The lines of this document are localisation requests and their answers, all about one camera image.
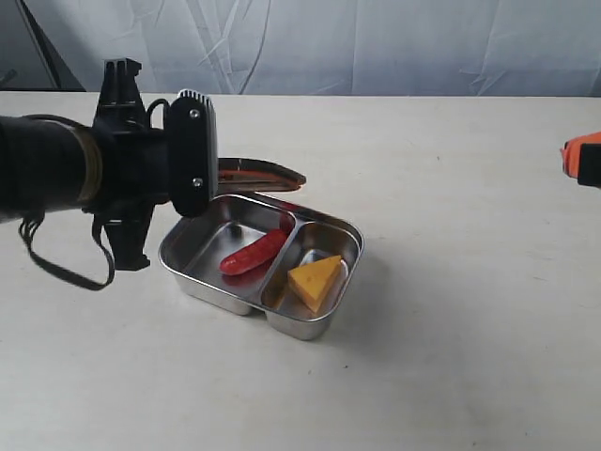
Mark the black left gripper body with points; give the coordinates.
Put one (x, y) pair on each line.
(128, 166)

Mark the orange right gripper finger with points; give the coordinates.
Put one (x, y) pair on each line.
(581, 159)

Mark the transparent dark lunch box lid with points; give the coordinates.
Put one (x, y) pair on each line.
(244, 175)

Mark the red sausage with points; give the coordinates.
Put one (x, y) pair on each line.
(254, 254)

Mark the yellow cheese wedge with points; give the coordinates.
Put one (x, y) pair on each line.
(312, 281)

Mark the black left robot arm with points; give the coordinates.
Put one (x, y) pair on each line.
(44, 167)

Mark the stainless steel lunch box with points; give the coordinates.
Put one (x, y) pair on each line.
(194, 248)

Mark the white backdrop curtain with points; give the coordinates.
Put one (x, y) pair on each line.
(360, 48)

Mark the black background stand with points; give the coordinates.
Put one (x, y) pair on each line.
(29, 61)

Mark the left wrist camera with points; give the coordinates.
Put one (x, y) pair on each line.
(192, 155)

